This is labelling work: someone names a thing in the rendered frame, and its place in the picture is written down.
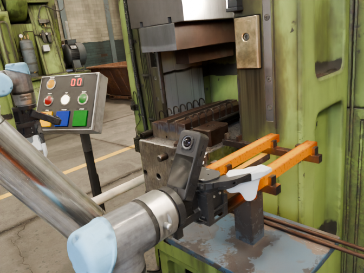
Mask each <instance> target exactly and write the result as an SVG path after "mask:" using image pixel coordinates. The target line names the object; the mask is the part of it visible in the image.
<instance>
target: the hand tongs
mask: <svg viewBox="0 0 364 273"><path fill-rule="evenodd" d="M264 219H267V220H270V221H273V222H277V223H280V224H283V225H286V226H289V227H291V228H294V229H297V230H300V231H303V232H306V233H309V234H312V235H315V236H318V237H321V238H324V239H327V240H329V241H332V242H335V243H339V244H342V245H345V246H348V247H350V248H353V249H357V250H360V251H362V252H364V247H362V246H359V245H356V244H353V243H350V242H346V241H344V240H341V239H337V238H334V237H331V236H328V235H325V234H322V233H319V232H316V231H313V230H310V229H307V228H304V227H301V226H298V225H295V224H292V223H288V222H285V221H283V220H280V219H277V218H273V217H269V216H266V215H264ZM264 224H266V225H268V226H271V227H273V228H277V229H279V230H282V231H285V232H288V233H291V234H293V235H296V236H299V237H302V238H305V239H308V240H310V241H313V242H316V243H319V244H322V245H325V246H327V247H330V248H333V249H335V250H339V251H342V252H344V253H347V254H350V255H352V256H355V257H358V258H361V259H364V254H361V253H358V252H355V251H352V250H349V249H346V248H343V247H341V246H338V245H335V244H332V243H329V242H326V241H323V240H320V239H318V238H315V237H312V236H308V235H305V234H303V233H300V232H297V231H294V230H291V229H289V228H286V227H283V226H280V225H277V224H274V223H271V222H269V221H266V220H264Z"/></svg>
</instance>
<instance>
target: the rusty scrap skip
mask: <svg viewBox="0 0 364 273"><path fill-rule="evenodd" d="M86 69H88V70H91V73H96V72H100V73H101V74H103V75H104V76H105V77H107V78H108V83H107V94H111V95H109V98H110V99H128V100H132V96H131V88H130V84H129V76H128V69H127V61H123V62H116V63H109V64H102V65H98V66H91V67H86ZM128 95H130V96H128Z"/></svg>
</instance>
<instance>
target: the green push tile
mask: <svg viewBox="0 0 364 273"><path fill-rule="evenodd" d="M87 118H88V110H75V111H74V115H73V123H72V126H73V127H84V126H87Z"/></svg>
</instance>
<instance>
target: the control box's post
mask: <svg viewBox="0 0 364 273"><path fill-rule="evenodd" d="M80 138H81V143H82V148H83V152H84V157H85V160H86V165H87V171H88V175H89V181H90V186H91V189H92V194H93V197H96V196H98V195H100V194H101V191H100V186H99V181H98V175H97V172H96V167H95V161H94V156H93V149H92V143H91V140H90V135H89V134H80ZM99 206H100V207H101V208H102V209H103V210H104V208H103V204H101V205H99Z"/></svg>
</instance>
